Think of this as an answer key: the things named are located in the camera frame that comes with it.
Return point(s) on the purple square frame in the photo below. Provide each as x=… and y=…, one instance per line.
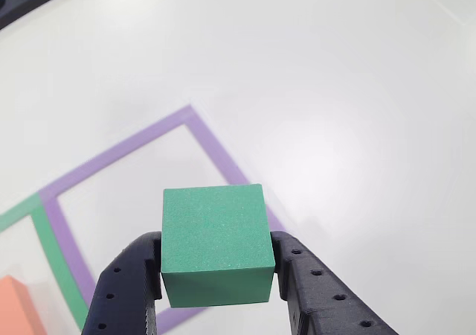
x=67, y=234

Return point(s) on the orange cube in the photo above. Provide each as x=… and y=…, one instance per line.
x=18, y=309

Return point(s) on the black power strip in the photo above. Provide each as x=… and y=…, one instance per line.
x=22, y=0

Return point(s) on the green square frame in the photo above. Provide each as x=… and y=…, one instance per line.
x=56, y=264

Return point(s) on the green cube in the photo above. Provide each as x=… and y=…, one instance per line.
x=215, y=231

